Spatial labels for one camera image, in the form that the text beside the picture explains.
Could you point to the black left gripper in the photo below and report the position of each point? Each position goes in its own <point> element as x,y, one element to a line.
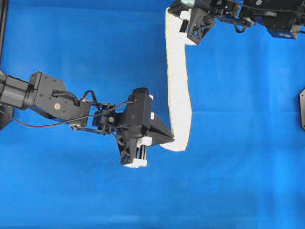
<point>133,141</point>

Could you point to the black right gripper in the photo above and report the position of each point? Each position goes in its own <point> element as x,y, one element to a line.
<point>201,18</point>

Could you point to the yellow striped towel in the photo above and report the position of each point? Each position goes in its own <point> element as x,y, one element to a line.
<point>179,103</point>

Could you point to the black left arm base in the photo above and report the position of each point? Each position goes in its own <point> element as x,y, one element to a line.
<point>5,116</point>

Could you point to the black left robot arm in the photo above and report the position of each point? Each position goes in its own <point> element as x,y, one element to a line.
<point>48,97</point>

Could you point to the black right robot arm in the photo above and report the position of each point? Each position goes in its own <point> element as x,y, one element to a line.
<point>281,18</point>

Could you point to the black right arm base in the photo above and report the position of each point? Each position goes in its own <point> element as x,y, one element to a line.
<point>302,108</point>

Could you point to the blue table cloth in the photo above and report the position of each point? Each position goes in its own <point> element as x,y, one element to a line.
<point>244,167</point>

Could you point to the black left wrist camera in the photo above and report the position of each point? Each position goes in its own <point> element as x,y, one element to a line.
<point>139,111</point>

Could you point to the black frame post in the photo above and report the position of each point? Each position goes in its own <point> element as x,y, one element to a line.
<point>3,18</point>

